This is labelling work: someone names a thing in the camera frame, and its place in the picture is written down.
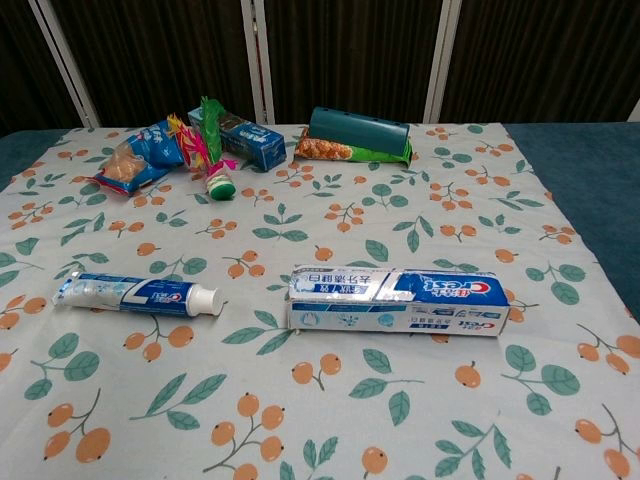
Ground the green nut snack bag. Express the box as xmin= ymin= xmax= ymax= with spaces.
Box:
xmin=293 ymin=127 xmax=415 ymax=166

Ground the white blue toothpaste tube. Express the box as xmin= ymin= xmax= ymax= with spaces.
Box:
xmin=52 ymin=271 xmax=226 ymax=318

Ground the dark folding screen white frame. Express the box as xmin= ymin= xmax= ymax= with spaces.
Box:
xmin=0 ymin=0 xmax=640 ymax=137

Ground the white blue Crest toothpaste box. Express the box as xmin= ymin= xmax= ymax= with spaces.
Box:
xmin=285 ymin=263 xmax=512 ymax=340

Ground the teal plastic cylinder holder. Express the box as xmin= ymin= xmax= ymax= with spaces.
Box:
xmin=308 ymin=105 xmax=411 ymax=157

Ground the blue green carton box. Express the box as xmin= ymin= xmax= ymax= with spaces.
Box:
xmin=187 ymin=105 xmax=287 ymax=173

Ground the blue snack bag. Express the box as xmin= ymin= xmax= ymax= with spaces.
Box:
xmin=93 ymin=118 xmax=187 ymax=197

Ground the colourful feather shuttlecock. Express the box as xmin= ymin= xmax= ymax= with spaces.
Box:
xmin=167 ymin=95 xmax=239 ymax=202

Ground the floral orange fruit tablecloth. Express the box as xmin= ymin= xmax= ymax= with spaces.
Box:
xmin=0 ymin=122 xmax=640 ymax=480

